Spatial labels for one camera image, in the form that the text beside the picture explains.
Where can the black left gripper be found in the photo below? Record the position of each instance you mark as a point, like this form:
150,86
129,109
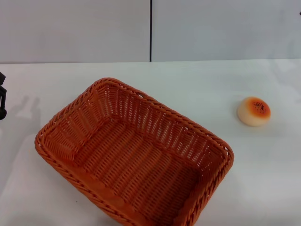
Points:
2,78

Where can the orange woven plastic basket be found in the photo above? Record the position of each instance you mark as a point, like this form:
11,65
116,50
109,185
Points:
141,162

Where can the round toy bread bun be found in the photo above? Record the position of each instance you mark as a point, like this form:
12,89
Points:
252,113

